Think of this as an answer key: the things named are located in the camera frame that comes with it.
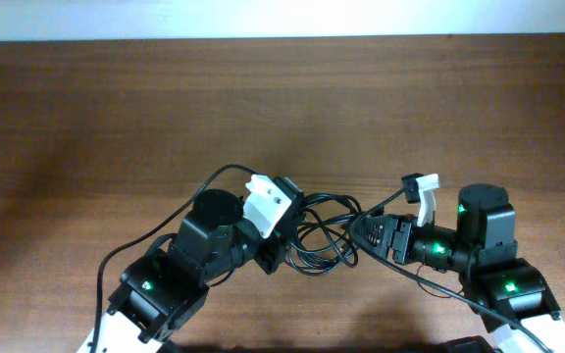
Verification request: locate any black cable bundle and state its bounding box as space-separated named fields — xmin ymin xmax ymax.
xmin=284 ymin=191 xmax=362 ymax=277

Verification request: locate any camera cable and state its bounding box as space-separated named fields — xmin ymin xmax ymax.
xmin=88 ymin=163 xmax=259 ymax=353
xmin=348 ymin=185 xmax=553 ymax=353

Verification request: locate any right camera cable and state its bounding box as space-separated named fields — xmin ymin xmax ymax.
xmin=348 ymin=185 xmax=553 ymax=353

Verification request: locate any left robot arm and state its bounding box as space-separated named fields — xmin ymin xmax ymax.
xmin=79 ymin=178 xmax=304 ymax=352

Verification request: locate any left camera cable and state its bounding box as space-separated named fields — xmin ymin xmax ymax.
xmin=88 ymin=163 xmax=259 ymax=353

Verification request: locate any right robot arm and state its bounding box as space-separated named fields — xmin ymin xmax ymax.
xmin=348 ymin=183 xmax=565 ymax=352

